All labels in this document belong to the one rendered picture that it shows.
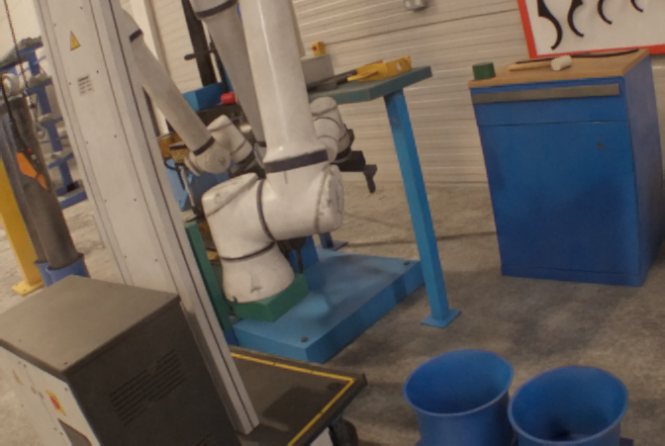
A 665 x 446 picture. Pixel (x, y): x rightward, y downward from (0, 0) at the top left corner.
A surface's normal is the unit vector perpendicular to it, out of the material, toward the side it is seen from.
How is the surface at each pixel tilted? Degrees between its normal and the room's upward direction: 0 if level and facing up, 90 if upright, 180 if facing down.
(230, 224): 90
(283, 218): 89
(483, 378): 90
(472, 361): 63
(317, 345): 90
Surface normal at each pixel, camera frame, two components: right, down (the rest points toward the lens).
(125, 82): 0.80, -0.04
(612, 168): -0.64, 0.36
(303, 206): -0.21, 0.14
